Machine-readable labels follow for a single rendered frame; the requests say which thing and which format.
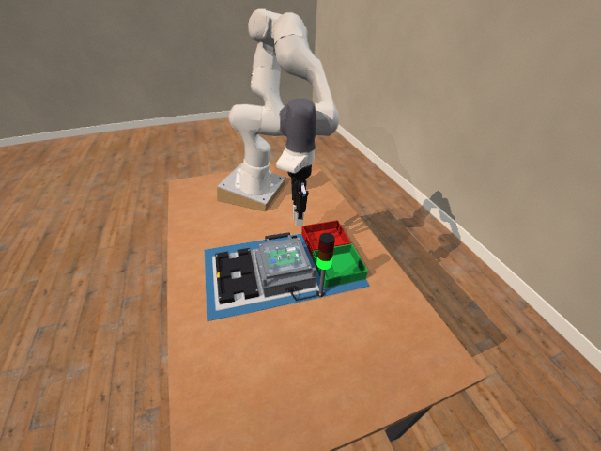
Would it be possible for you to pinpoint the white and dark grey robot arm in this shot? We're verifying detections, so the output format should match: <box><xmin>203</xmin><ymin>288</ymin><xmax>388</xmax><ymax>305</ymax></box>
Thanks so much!
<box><xmin>229</xmin><ymin>9</ymin><xmax>339</xmax><ymax>195</ymax></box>

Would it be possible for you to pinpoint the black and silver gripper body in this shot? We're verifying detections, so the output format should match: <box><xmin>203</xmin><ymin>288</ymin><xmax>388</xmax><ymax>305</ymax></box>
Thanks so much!
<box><xmin>287</xmin><ymin>165</ymin><xmax>312</xmax><ymax>192</ymax></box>

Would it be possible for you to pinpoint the red open-top bin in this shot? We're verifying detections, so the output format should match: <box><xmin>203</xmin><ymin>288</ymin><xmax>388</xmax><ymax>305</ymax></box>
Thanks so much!
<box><xmin>301</xmin><ymin>220</ymin><xmax>351</xmax><ymax>257</ymax></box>

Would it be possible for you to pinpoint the green bin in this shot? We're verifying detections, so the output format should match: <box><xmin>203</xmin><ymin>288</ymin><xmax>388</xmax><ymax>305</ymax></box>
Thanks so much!
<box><xmin>313</xmin><ymin>243</ymin><xmax>368</xmax><ymax>288</ymax></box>

